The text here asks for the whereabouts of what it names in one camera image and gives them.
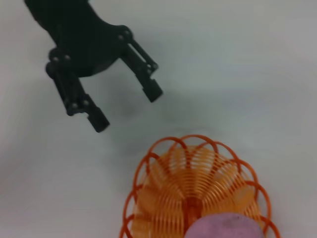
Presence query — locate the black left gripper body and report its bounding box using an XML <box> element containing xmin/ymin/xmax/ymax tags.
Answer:
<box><xmin>24</xmin><ymin>0</ymin><xmax>132</xmax><ymax>78</ymax></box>

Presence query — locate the orange plastic wire basket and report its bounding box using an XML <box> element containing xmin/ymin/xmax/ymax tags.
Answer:
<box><xmin>119</xmin><ymin>134</ymin><xmax>282</xmax><ymax>238</ymax></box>

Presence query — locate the pink fuzzy peach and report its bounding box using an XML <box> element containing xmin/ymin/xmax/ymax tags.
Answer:
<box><xmin>184</xmin><ymin>213</ymin><xmax>263</xmax><ymax>238</ymax></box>

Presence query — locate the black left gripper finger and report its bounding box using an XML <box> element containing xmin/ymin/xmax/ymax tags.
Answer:
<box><xmin>118</xmin><ymin>30</ymin><xmax>164</xmax><ymax>103</ymax></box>
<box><xmin>45</xmin><ymin>49</ymin><xmax>110</xmax><ymax>133</ymax></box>

